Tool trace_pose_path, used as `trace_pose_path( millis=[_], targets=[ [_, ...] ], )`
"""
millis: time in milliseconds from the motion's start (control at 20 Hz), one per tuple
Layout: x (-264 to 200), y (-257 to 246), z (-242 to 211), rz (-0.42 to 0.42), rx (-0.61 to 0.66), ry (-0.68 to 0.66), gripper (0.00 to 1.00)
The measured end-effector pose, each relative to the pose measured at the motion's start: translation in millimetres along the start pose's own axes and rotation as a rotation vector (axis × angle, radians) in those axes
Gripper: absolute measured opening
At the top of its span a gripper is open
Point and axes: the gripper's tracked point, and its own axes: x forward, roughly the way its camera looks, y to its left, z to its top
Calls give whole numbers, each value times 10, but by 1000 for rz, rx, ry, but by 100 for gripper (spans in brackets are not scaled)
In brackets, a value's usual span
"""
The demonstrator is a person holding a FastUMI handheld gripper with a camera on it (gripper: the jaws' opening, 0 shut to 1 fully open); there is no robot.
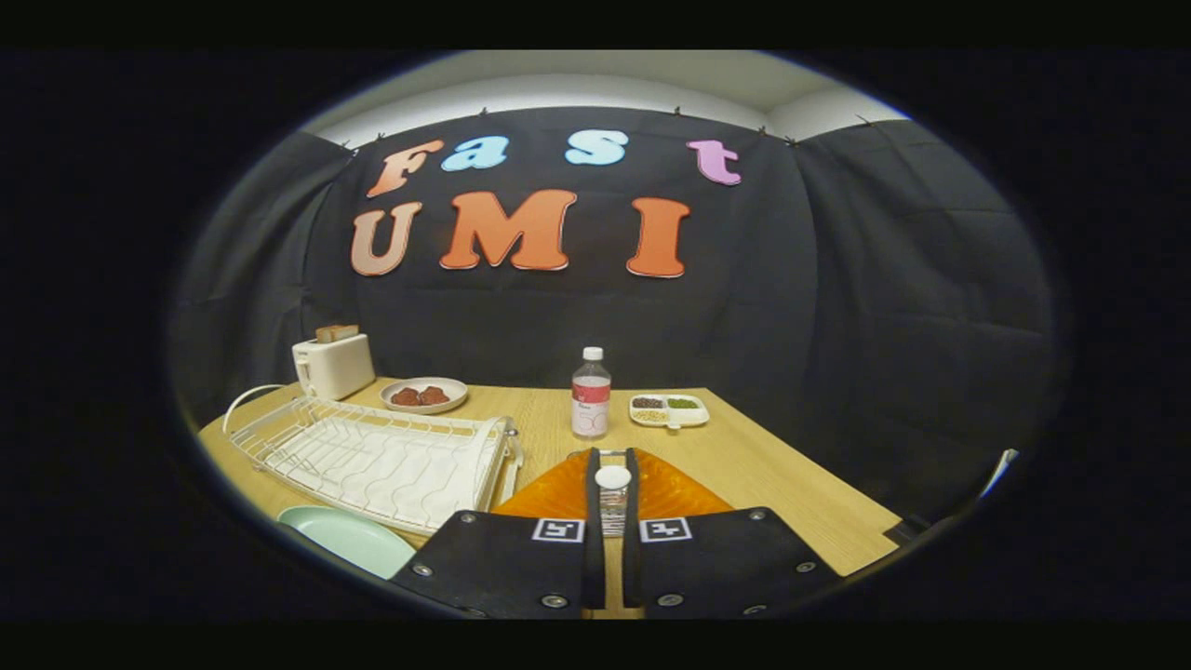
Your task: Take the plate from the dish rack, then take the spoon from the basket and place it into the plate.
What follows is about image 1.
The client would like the small white plate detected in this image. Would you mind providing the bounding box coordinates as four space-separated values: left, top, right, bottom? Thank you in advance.
381 376 469 415

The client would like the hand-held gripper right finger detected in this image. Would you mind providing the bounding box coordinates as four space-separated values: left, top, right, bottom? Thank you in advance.
622 448 843 620

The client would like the metal wire basket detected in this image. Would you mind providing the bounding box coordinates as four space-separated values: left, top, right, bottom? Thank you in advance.
599 450 630 539

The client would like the clear plastic water bottle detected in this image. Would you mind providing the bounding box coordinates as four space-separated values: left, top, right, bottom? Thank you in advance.
571 347 612 440

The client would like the white toaster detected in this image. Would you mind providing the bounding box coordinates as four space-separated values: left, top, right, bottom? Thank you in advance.
292 333 377 402

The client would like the mint green plate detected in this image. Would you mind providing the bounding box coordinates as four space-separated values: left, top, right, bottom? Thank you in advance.
277 505 417 581

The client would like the black backdrop cloth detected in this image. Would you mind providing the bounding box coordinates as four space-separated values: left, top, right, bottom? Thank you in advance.
172 105 1057 522

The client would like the pink handled spoon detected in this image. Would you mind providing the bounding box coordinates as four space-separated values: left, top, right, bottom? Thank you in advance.
595 465 633 508

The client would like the white divided bean tray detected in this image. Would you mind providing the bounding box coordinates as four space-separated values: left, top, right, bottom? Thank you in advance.
629 394 710 431

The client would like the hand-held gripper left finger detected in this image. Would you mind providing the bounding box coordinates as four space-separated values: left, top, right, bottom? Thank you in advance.
391 448 606 620

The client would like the white wire dish rack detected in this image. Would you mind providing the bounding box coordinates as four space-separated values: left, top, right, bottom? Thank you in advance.
221 383 524 538

